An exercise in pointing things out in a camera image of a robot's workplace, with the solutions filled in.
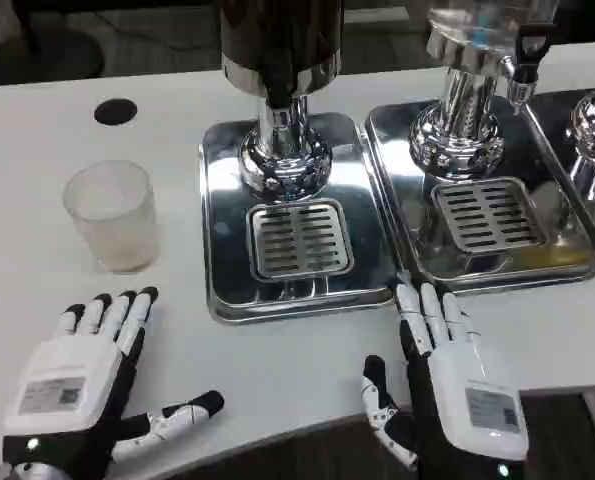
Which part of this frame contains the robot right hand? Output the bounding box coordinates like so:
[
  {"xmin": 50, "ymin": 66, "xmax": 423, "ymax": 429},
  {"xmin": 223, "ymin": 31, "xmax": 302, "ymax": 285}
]
[{"xmin": 360, "ymin": 282, "xmax": 531, "ymax": 480}]

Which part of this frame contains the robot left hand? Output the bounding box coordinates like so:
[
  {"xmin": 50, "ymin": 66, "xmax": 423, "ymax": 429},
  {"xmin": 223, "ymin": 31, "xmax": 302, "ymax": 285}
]
[{"xmin": 0, "ymin": 286, "xmax": 226, "ymax": 480}]

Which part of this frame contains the frosted clear plastic cup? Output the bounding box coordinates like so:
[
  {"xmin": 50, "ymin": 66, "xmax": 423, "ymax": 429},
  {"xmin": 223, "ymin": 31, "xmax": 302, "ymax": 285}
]
[{"xmin": 61, "ymin": 159, "xmax": 160, "ymax": 274}]

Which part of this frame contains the slotted drip grid steel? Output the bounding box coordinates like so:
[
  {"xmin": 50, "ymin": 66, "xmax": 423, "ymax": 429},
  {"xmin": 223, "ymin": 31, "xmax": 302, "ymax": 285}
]
[
  {"xmin": 246, "ymin": 198, "xmax": 356, "ymax": 282},
  {"xmin": 430, "ymin": 176, "xmax": 548, "ymax": 257}
]

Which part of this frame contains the steel tray under clear dispenser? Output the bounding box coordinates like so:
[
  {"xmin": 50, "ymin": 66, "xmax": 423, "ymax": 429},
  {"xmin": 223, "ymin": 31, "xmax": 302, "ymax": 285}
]
[{"xmin": 363, "ymin": 89, "xmax": 595, "ymax": 297}]

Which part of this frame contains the steel tray under dark dispenser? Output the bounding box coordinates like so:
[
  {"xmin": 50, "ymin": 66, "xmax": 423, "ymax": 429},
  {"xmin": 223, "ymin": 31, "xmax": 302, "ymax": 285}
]
[{"xmin": 198, "ymin": 113, "xmax": 399, "ymax": 327}]

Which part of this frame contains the steel tray partly seen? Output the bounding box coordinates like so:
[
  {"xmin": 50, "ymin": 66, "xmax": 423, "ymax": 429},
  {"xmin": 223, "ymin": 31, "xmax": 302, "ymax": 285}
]
[{"xmin": 523, "ymin": 86, "xmax": 595, "ymax": 281}]

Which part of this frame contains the black round counter hole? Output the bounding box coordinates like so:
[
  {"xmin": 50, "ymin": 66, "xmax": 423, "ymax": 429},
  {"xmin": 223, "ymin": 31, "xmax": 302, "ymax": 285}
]
[{"xmin": 93, "ymin": 98, "xmax": 139, "ymax": 127}]

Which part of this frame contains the clear-tank drink dispenser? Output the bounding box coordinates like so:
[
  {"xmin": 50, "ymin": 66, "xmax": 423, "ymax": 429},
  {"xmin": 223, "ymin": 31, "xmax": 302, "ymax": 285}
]
[{"xmin": 408, "ymin": 0, "xmax": 554, "ymax": 177}]

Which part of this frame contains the dark-tank drink dispenser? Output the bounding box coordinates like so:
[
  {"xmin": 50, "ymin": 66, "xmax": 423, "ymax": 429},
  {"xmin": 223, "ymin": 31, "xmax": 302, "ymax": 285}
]
[{"xmin": 218, "ymin": 0, "xmax": 347, "ymax": 203}]

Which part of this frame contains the black-handled dispenser tap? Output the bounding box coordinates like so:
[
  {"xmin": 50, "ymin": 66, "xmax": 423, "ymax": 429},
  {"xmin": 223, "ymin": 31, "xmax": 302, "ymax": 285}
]
[{"xmin": 505, "ymin": 21, "xmax": 554, "ymax": 117}]

